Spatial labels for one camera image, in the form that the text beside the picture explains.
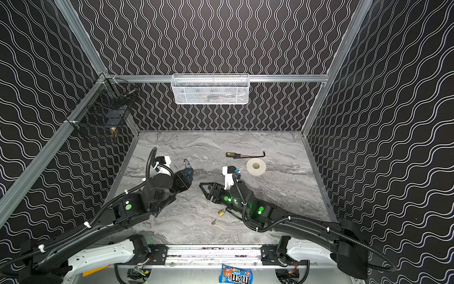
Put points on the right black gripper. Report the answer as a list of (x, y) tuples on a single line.
[(216, 191)]

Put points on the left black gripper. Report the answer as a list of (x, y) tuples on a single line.
[(182, 178)]

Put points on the blue padlock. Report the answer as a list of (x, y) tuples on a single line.
[(188, 168)]

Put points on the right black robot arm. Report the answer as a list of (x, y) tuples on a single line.
[(346, 244)]

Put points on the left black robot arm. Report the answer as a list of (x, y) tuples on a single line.
[(54, 260)]

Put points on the brass padlock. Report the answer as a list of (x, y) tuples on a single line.
[(222, 212)]

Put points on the black yellow pry tool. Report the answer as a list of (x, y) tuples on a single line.
[(240, 156)]

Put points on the white tape roll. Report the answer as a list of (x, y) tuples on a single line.
[(256, 166)]

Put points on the brass item in basket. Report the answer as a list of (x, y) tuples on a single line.
[(113, 132)]

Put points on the m&m candy bag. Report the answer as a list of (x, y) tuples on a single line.
[(234, 275)]

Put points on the white mesh basket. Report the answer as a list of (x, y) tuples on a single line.
[(211, 88)]

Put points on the yellow block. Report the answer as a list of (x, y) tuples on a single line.
[(90, 272)]

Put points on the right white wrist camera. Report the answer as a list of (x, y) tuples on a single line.
[(228, 173)]

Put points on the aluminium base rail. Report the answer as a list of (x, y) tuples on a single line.
[(244, 256)]

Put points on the black wire basket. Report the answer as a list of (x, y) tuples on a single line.
[(110, 107)]

